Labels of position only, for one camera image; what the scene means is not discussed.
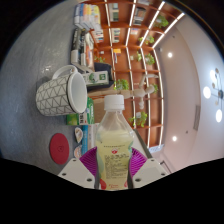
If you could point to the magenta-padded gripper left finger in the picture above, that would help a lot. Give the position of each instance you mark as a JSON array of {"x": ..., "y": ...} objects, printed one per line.
[{"x": 76, "y": 173}]

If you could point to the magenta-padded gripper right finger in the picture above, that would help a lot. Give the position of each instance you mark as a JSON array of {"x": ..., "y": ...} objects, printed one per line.
[{"x": 148, "y": 171}]

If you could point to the yellow drink bottle white cap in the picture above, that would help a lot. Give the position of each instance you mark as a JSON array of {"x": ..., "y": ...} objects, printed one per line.
[{"x": 114, "y": 146}]

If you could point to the small white snack packet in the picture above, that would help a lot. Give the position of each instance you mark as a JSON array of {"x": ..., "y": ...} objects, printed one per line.
[
  {"x": 77, "y": 152},
  {"x": 78, "y": 134}
]

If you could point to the flat round red coaster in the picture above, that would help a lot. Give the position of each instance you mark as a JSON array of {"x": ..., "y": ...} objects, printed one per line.
[{"x": 59, "y": 148}]

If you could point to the round recessed ceiling spotlight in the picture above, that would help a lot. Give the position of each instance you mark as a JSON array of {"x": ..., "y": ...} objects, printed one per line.
[
  {"x": 170, "y": 54},
  {"x": 174, "y": 138}
]

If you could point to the green tissue box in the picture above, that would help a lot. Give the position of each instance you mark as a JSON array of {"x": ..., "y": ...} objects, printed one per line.
[{"x": 81, "y": 118}]

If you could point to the ceiling air vent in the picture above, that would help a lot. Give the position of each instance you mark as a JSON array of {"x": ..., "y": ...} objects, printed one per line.
[{"x": 197, "y": 117}]

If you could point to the white geometric patterned mug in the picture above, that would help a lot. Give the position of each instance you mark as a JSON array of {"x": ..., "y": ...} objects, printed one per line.
[{"x": 53, "y": 96}]

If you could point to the wooden artist mannequin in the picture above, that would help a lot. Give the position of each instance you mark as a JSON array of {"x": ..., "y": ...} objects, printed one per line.
[{"x": 141, "y": 91}]

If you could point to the green leafy potted plant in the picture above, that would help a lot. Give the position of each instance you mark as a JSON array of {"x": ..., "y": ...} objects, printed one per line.
[{"x": 122, "y": 84}]

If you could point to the white green drink carton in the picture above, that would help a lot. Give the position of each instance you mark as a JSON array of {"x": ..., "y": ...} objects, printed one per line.
[{"x": 96, "y": 77}]

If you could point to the multi-bulb ceiling lamp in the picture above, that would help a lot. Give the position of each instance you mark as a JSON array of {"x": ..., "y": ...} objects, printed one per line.
[{"x": 216, "y": 96}]

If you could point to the brown wooden shelf unit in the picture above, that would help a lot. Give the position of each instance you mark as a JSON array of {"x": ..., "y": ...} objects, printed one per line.
[{"x": 146, "y": 70}]

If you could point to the dark chair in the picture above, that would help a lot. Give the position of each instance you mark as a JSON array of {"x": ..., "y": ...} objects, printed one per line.
[{"x": 104, "y": 68}]

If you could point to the dark magazine stack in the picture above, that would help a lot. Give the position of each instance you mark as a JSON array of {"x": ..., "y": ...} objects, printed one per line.
[{"x": 81, "y": 48}]

